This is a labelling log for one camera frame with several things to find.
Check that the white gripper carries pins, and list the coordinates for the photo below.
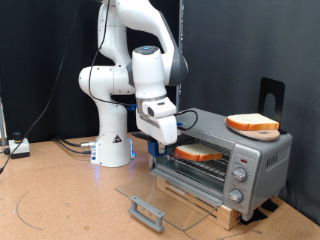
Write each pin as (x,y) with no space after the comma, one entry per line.
(161,130)

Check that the thin metal stand pole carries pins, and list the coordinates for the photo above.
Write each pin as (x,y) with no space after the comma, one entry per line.
(2,123)

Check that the round wooden plate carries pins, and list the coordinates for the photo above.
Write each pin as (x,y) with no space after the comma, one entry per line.
(263,135)

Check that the silver toaster oven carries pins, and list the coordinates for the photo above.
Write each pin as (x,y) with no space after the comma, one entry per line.
(266,166)

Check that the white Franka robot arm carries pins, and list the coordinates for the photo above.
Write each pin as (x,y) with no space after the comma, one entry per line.
(110,133)

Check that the grey vertical metal pole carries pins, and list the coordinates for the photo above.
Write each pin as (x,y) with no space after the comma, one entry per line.
(181,16)

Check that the black metal bookend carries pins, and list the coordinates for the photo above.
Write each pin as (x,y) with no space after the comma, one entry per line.
(266,87)

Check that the grey backdrop curtain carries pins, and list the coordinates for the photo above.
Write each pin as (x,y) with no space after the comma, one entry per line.
(250,40)

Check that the white bread slice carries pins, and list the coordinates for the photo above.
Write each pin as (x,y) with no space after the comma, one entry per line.
(198,152)
(251,121)

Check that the wooden slatted block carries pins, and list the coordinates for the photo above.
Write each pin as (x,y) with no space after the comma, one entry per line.
(230,216)

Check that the black backdrop curtain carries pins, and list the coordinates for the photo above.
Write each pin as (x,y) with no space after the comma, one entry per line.
(26,66)

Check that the silver oven knob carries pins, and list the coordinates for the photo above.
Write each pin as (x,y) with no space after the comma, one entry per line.
(235,195)
(240,174)

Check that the white emergency stop box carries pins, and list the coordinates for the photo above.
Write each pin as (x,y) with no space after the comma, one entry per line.
(20,146)

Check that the metal oven rack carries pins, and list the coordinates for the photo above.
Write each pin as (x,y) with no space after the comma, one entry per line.
(213,168)

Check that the black foam pad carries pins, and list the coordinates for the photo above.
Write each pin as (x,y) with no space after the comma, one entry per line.
(270,205)
(253,216)

